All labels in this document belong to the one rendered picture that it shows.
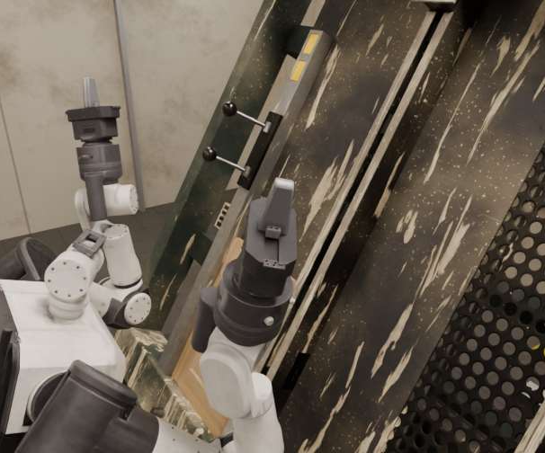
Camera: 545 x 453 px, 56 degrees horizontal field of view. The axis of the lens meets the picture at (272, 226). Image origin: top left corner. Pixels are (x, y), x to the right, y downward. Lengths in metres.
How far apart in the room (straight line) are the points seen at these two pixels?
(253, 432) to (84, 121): 0.72
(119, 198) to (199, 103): 3.50
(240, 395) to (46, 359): 0.29
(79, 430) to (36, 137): 3.67
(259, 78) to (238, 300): 1.01
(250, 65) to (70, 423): 1.06
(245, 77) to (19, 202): 3.15
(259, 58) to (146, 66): 2.93
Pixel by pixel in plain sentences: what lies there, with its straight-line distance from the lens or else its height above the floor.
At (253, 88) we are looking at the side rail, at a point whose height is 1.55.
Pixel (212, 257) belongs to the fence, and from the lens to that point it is 1.33.
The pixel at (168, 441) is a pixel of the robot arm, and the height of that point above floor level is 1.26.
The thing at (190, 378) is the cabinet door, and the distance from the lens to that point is 1.37.
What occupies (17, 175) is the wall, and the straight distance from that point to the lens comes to 4.34.
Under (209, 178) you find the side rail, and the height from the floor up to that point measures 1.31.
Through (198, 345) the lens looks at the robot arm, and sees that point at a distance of 0.72.
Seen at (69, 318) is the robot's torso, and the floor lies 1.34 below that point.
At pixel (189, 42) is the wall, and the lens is 4.50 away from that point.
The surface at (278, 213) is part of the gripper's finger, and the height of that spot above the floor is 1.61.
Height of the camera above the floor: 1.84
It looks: 26 degrees down
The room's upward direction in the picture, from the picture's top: straight up
